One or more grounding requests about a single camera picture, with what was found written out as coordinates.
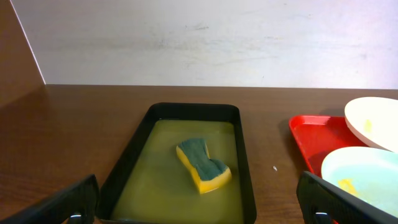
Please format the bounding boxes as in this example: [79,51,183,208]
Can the black soapy water tray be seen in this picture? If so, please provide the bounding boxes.
[96,103,257,223]

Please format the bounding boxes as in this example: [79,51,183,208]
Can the yellow green sponge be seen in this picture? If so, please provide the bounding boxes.
[176,138,232,194]

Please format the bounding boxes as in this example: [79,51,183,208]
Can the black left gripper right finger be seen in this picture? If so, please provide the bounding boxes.
[296,171,397,224]

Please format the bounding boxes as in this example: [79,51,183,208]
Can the light green plate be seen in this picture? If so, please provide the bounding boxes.
[321,146,397,217]

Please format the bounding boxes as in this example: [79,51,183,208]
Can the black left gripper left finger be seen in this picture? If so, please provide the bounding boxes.
[1,174,100,224]

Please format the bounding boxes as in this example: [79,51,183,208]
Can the red serving tray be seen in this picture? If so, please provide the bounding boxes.
[289,115,365,177]

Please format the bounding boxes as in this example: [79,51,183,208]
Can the white plate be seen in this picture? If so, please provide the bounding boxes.
[344,96,397,153]

